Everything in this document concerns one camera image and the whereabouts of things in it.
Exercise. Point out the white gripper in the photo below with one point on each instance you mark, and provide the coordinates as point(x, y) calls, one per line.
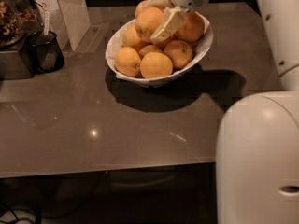
point(173, 17)

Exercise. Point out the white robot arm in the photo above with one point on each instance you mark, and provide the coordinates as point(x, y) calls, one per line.
point(257, 151)

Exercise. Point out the middle hidden orange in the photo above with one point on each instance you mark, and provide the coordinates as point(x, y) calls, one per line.
point(163, 44)

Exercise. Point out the small low hidden orange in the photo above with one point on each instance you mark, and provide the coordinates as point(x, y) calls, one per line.
point(149, 48)

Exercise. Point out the left hidden orange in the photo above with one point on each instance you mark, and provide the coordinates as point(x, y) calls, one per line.
point(131, 39)

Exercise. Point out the white bowl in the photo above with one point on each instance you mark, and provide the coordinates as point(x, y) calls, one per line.
point(200, 49)

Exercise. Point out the white paper bag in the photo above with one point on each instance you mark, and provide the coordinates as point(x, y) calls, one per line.
point(69, 19)

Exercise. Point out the black mesh cup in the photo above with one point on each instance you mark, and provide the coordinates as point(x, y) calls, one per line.
point(46, 52)

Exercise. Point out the dark metal box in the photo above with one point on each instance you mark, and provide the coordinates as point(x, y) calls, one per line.
point(17, 61)

